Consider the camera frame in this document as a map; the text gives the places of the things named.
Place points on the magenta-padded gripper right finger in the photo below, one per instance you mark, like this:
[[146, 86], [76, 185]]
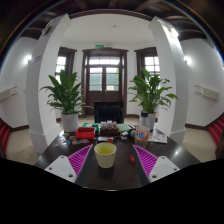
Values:
[[157, 166]]

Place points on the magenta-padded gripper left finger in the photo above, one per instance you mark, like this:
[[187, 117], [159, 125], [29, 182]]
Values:
[[66, 166]]

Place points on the orange drink plastic bottle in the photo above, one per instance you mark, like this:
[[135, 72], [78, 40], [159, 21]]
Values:
[[142, 135]]

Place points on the flat round red coaster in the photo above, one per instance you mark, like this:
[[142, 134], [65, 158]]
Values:
[[131, 159]]

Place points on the red plastic box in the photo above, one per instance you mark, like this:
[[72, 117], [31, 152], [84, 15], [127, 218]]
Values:
[[85, 133]]

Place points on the pale yellow cup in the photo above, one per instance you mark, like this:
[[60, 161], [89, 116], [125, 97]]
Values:
[[105, 158]]

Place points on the potted green plant white pot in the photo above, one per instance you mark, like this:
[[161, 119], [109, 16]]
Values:
[[70, 121], [150, 93]]

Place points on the flat green box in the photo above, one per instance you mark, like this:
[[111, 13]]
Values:
[[90, 125]]

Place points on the green folded cloth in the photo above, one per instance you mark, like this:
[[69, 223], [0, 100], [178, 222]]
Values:
[[123, 127]]

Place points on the tray of small jars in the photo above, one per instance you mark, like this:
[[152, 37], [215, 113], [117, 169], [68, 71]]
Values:
[[109, 128]]

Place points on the black chair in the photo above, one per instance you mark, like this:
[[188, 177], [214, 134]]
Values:
[[108, 112]]

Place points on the red carpeted stairs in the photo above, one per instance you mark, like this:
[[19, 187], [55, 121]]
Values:
[[217, 131], [4, 136]]

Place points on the dark wooden double door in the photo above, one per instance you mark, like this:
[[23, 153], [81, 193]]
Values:
[[105, 76]]

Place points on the green exit sign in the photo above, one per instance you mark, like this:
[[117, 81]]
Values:
[[99, 46]]

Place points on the white wall radiator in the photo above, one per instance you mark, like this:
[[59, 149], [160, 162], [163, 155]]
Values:
[[8, 93], [208, 92]]

